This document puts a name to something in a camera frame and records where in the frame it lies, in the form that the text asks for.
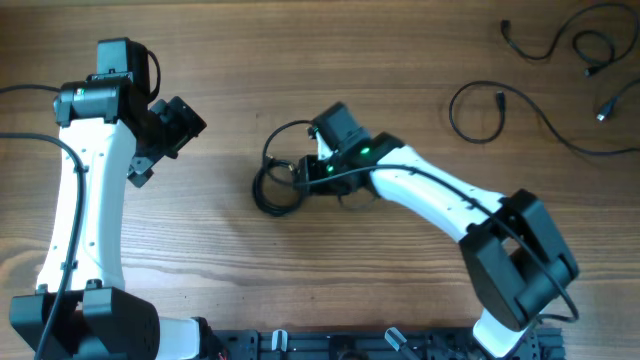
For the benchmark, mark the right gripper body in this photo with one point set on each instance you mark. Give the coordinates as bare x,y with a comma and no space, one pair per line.
325,175

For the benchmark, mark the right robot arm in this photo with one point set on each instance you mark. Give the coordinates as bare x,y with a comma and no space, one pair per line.
517,260

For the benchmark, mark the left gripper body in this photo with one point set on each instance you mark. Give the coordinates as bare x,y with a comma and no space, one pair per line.
169,130

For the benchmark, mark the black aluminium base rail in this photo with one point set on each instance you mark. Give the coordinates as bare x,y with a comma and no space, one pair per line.
433,344

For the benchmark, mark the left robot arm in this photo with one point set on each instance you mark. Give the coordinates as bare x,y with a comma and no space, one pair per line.
113,129

